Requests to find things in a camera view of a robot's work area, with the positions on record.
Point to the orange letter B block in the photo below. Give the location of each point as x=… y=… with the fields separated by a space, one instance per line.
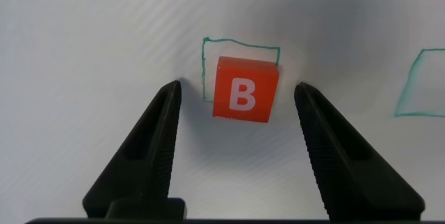
x=245 y=90

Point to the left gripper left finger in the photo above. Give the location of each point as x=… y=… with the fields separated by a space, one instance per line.
x=146 y=168

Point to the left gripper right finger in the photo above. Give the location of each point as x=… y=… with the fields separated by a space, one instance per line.
x=347 y=175

